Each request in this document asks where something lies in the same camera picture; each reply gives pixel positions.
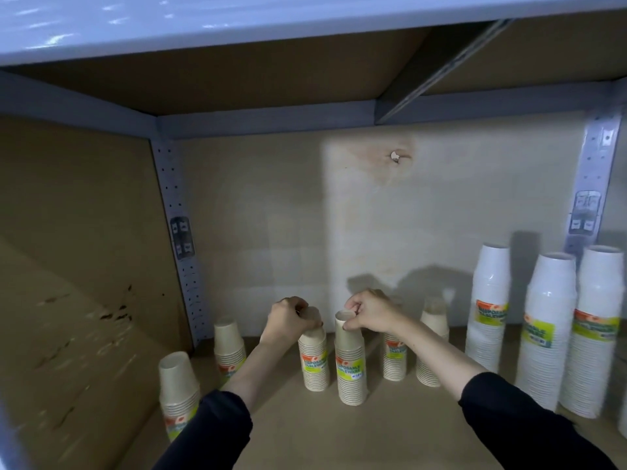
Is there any person's right hand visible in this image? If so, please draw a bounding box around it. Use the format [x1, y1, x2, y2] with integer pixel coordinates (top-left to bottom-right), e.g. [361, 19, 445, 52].
[342, 288, 408, 334]

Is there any person's left hand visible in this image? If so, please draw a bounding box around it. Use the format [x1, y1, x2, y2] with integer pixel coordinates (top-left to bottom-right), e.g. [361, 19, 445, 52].
[259, 296, 324, 346]

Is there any white metal shelf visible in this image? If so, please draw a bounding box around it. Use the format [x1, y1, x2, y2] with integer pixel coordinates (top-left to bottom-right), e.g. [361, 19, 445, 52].
[0, 0, 627, 470]

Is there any person's right forearm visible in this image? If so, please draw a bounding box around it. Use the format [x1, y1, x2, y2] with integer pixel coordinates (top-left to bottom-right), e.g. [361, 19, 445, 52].
[387, 313, 618, 470]

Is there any person's left forearm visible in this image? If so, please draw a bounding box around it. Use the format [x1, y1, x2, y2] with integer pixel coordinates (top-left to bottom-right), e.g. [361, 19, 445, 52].
[154, 332, 290, 470]

